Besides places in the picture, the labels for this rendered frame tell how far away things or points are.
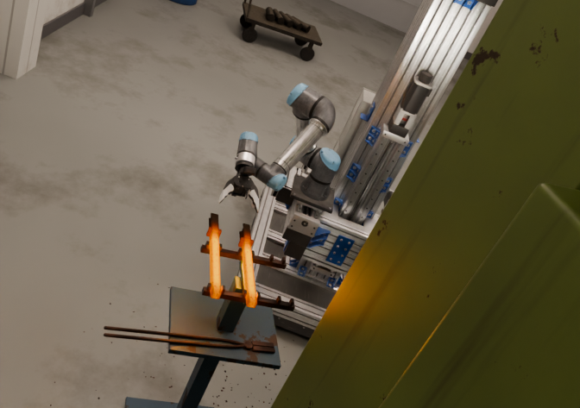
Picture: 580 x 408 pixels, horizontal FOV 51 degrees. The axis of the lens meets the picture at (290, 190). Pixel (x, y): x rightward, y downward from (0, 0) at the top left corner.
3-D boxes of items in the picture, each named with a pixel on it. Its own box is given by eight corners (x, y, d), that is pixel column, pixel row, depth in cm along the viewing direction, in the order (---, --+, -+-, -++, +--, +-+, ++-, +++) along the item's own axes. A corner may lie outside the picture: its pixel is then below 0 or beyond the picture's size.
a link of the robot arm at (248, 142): (259, 143, 253) (259, 130, 245) (255, 165, 247) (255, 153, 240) (240, 141, 253) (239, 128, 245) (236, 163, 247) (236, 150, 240)
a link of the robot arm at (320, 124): (346, 121, 270) (276, 197, 252) (326, 108, 273) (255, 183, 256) (349, 105, 260) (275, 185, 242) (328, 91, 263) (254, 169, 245)
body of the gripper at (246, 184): (246, 201, 239) (250, 175, 246) (252, 190, 232) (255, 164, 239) (227, 196, 237) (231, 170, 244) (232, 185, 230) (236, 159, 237)
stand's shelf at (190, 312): (169, 290, 228) (171, 285, 227) (269, 308, 241) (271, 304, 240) (167, 353, 204) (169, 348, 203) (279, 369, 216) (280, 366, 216)
